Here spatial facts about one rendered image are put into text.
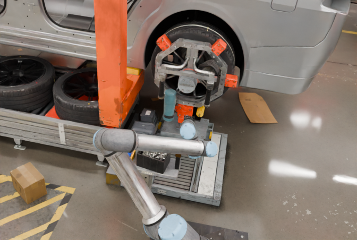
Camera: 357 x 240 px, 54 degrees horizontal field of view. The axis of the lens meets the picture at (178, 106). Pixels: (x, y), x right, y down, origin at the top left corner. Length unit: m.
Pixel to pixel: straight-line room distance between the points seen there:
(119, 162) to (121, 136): 0.19
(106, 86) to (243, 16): 1.09
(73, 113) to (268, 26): 1.67
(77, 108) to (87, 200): 0.73
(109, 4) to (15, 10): 1.20
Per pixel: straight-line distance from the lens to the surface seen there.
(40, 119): 3.02
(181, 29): 2.66
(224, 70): 2.61
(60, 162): 3.17
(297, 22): 2.65
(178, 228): 1.88
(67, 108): 2.99
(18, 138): 3.29
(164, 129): 3.11
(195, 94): 2.87
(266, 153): 3.44
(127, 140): 1.73
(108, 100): 2.52
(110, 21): 2.23
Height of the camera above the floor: 2.18
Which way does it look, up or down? 35 degrees down
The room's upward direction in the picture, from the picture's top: 6 degrees clockwise
